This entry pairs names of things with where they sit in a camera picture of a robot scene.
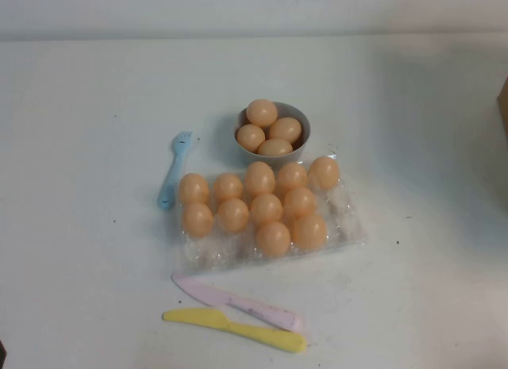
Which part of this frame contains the orange plastic egg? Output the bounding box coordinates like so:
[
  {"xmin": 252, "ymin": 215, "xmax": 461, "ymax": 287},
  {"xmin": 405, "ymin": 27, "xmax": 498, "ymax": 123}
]
[
  {"xmin": 257, "ymin": 138, "xmax": 294, "ymax": 157},
  {"xmin": 293, "ymin": 213, "xmax": 329, "ymax": 250},
  {"xmin": 217, "ymin": 198, "xmax": 250, "ymax": 233},
  {"xmin": 181, "ymin": 202, "xmax": 214, "ymax": 239},
  {"xmin": 308, "ymin": 156, "xmax": 341, "ymax": 190},
  {"xmin": 178, "ymin": 172, "xmax": 210, "ymax": 206},
  {"xmin": 250, "ymin": 193, "xmax": 283, "ymax": 226},
  {"xmin": 245, "ymin": 98, "xmax": 279, "ymax": 128},
  {"xmin": 283, "ymin": 186, "xmax": 318, "ymax": 219},
  {"xmin": 276, "ymin": 162, "xmax": 309, "ymax": 194},
  {"xmin": 213, "ymin": 172, "xmax": 244, "ymax": 202},
  {"xmin": 236, "ymin": 124, "xmax": 267, "ymax": 153},
  {"xmin": 268, "ymin": 117, "xmax": 303, "ymax": 145},
  {"xmin": 256, "ymin": 221, "xmax": 291, "ymax": 257},
  {"xmin": 244, "ymin": 161, "xmax": 276, "ymax": 198}
]

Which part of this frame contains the clear plastic egg tray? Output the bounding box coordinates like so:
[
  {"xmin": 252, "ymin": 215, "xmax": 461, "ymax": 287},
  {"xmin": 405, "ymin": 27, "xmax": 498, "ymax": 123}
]
[{"xmin": 174, "ymin": 146, "xmax": 367, "ymax": 273}]

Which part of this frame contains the grey round bowl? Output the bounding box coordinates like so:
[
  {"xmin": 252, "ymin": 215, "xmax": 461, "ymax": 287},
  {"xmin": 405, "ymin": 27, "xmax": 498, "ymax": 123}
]
[{"xmin": 237, "ymin": 101, "xmax": 311, "ymax": 171}]

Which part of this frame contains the light blue plastic fork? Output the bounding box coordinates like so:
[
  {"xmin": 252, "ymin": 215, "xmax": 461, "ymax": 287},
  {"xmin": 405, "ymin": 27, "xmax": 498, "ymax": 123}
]
[{"xmin": 156, "ymin": 130, "xmax": 194, "ymax": 209}]

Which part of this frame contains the pink plastic knife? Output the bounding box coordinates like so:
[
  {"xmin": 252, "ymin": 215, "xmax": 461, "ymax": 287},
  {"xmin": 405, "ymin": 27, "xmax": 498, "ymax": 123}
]
[{"xmin": 171, "ymin": 272, "xmax": 305, "ymax": 332}]

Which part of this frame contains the yellow plastic knife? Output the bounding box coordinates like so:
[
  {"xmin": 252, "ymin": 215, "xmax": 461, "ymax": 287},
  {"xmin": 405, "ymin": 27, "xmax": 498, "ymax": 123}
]
[{"xmin": 161, "ymin": 307, "xmax": 308, "ymax": 354}]

